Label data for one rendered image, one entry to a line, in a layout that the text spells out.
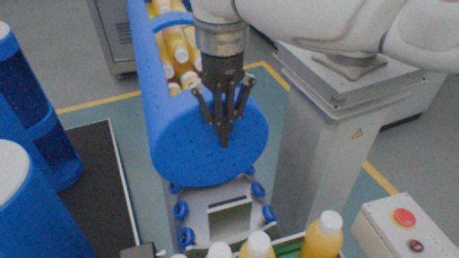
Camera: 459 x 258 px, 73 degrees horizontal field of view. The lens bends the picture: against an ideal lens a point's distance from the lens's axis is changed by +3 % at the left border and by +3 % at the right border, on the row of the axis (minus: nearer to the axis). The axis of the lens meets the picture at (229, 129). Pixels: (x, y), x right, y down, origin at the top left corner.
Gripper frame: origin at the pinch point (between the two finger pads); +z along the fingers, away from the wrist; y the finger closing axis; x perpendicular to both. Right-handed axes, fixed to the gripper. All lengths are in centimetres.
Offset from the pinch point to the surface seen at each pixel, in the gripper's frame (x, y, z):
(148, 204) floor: 69, -30, 116
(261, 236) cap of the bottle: -21.9, 0.5, 5.8
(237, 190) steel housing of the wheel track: 0.5, 3.6, 23.3
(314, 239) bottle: -23.1, 11.4, 10.6
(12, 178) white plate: 12, -48, 12
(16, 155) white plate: 20, -48, 12
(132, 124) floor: 145, -34, 116
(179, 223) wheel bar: -4.8, -13.0, 23.1
